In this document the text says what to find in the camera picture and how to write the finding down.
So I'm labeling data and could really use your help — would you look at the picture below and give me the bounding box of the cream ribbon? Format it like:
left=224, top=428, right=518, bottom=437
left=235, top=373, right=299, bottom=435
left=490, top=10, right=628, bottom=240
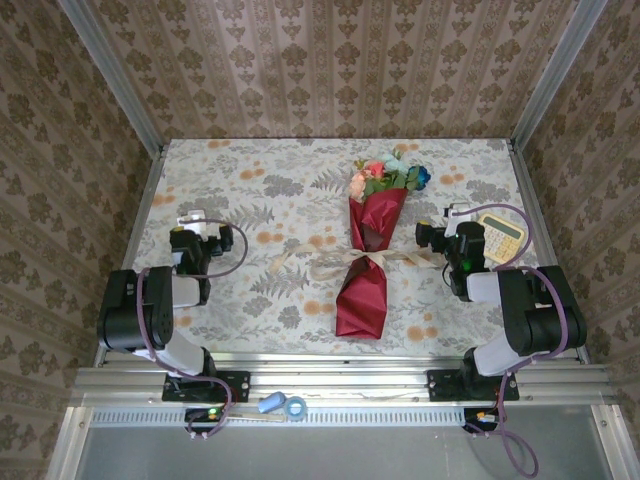
left=269, top=243, right=437, bottom=282

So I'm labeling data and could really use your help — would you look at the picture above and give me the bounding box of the artificial flower bunch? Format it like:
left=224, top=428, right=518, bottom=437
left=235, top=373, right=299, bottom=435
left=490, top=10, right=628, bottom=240
left=348, top=149, right=432, bottom=204

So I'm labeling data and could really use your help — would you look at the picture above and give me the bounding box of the dark red wrapping paper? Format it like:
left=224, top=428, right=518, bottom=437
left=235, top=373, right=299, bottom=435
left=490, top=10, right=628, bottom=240
left=334, top=188, right=409, bottom=340

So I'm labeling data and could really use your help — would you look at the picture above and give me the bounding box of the yellow calculator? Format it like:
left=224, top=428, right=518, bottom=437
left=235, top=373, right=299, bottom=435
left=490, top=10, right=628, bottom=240
left=474, top=212, right=529, bottom=264

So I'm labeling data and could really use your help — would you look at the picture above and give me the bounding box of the floral tablecloth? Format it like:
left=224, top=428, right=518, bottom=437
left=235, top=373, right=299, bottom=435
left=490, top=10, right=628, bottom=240
left=108, top=137, right=565, bottom=359

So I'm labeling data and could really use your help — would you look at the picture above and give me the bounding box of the light blue cylinder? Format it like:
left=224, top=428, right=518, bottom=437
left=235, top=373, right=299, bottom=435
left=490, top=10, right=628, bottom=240
left=258, top=392, right=287, bottom=414

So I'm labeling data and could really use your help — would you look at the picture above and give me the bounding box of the black controller board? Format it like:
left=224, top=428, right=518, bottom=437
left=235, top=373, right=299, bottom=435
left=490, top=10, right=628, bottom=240
left=184, top=407, right=229, bottom=435
left=463, top=407, right=504, bottom=435

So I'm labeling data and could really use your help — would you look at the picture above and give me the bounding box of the grey metal sheet panel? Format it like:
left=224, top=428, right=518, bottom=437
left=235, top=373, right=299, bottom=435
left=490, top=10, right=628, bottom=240
left=74, top=427, right=614, bottom=480

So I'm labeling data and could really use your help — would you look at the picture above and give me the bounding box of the purple braided cable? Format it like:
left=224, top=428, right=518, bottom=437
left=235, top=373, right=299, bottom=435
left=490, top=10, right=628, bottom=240
left=455, top=201, right=571, bottom=477
left=136, top=218, right=250, bottom=444

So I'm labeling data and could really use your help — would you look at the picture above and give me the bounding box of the aluminium table side rail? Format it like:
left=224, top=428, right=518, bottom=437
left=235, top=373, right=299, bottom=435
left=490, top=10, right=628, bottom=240
left=93, top=144, right=169, bottom=367
left=506, top=138, right=592, bottom=365

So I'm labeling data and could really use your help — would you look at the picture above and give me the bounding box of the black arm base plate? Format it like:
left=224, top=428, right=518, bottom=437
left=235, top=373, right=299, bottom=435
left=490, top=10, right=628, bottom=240
left=424, top=367, right=520, bottom=403
left=162, top=369, right=251, bottom=404

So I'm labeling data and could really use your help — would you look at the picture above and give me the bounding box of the aluminium frame beam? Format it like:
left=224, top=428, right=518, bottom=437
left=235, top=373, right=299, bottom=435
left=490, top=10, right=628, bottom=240
left=69, top=349, right=616, bottom=407

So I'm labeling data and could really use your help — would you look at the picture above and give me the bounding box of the aluminium frame post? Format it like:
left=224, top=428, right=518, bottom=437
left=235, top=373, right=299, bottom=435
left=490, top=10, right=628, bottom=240
left=508, top=0, right=610, bottom=154
left=56, top=0, right=167, bottom=157

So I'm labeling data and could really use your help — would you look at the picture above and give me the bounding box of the white slotted cable duct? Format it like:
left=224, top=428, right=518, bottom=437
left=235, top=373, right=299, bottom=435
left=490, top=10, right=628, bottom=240
left=89, top=407, right=596, bottom=429

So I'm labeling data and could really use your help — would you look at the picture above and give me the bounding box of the aluminium frame leg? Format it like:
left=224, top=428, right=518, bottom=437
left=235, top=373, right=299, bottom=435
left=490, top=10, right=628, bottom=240
left=589, top=404, right=640, bottom=480
left=47, top=405, right=94, bottom=480

